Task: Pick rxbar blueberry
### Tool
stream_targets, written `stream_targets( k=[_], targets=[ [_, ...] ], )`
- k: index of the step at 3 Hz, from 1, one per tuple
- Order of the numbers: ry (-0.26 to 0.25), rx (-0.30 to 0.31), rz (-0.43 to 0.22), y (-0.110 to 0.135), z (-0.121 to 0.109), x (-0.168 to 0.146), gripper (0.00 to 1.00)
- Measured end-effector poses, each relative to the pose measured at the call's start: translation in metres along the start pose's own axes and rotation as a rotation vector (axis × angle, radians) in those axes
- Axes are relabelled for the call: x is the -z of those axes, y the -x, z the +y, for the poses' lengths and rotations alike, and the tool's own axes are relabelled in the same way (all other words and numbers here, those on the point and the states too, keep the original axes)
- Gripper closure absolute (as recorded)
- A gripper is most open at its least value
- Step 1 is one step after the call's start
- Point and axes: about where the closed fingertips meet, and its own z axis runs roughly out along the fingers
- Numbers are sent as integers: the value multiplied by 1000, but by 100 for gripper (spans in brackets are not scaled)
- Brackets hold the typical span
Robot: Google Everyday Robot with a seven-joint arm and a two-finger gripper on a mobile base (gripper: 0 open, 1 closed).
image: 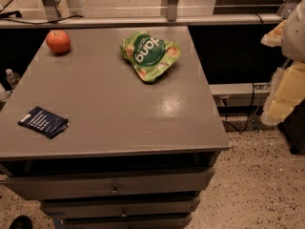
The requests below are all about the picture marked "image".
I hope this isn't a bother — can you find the black hanging cable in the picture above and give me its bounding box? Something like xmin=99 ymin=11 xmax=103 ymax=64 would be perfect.
xmin=222 ymin=81 xmax=265 ymax=134

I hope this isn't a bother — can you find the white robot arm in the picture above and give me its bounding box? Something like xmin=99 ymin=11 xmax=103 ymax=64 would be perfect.
xmin=260 ymin=0 xmax=305 ymax=126

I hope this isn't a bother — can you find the top drawer knob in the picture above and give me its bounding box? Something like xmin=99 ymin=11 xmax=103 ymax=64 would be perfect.
xmin=110 ymin=184 xmax=120 ymax=196

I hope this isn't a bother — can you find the clear water bottle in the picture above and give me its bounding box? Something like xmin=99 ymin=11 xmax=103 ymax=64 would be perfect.
xmin=6 ymin=69 xmax=21 ymax=90

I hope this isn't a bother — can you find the drawer knob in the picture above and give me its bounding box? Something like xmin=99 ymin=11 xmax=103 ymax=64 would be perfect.
xmin=110 ymin=184 xmax=120 ymax=196
xmin=120 ymin=209 xmax=128 ymax=218

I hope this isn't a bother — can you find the green dang chips bag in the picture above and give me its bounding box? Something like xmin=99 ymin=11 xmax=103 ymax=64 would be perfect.
xmin=120 ymin=31 xmax=181 ymax=83

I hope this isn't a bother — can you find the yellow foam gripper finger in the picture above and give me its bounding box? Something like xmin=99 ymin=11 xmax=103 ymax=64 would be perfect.
xmin=261 ymin=20 xmax=286 ymax=47
xmin=260 ymin=61 xmax=305 ymax=126

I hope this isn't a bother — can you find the aluminium frame rail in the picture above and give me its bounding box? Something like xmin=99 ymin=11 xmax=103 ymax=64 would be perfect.
xmin=0 ymin=13 xmax=282 ymax=29

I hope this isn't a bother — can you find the grey drawer cabinet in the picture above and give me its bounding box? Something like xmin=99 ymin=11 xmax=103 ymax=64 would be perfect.
xmin=0 ymin=27 xmax=229 ymax=229

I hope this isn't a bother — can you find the black cable on rail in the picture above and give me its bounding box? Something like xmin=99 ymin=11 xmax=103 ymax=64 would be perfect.
xmin=0 ymin=10 xmax=84 ymax=25

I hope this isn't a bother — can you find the red apple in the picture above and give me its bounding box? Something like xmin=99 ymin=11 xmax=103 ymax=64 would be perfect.
xmin=46 ymin=30 xmax=71 ymax=54

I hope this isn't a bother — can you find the black shoe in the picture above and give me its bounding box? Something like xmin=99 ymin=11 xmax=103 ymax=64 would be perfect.
xmin=9 ymin=216 xmax=32 ymax=229

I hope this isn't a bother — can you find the dark blue rxbar wrapper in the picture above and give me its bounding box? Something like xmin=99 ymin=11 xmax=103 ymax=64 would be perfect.
xmin=18 ymin=106 xmax=70 ymax=138

